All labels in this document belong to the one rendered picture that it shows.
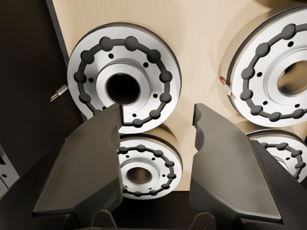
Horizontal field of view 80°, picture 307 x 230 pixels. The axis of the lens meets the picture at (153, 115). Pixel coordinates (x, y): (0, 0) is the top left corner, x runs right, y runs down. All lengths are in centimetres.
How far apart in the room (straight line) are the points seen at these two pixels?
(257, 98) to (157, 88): 9
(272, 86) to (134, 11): 13
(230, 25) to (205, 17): 2
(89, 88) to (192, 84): 10
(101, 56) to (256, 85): 13
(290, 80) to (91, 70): 18
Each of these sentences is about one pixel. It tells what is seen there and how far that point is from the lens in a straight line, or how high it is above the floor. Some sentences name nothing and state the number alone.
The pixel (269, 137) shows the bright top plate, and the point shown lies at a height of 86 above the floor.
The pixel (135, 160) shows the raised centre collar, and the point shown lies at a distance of 21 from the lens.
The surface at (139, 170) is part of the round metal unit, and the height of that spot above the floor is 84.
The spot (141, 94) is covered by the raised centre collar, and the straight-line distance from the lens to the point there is 16.
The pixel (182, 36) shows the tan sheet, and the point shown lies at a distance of 19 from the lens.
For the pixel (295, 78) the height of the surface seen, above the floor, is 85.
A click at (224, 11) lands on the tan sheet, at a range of 19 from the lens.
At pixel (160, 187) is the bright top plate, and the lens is 25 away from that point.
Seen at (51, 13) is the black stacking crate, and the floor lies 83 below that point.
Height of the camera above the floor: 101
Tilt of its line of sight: 59 degrees down
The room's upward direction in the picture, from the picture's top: 176 degrees counter-clockwise
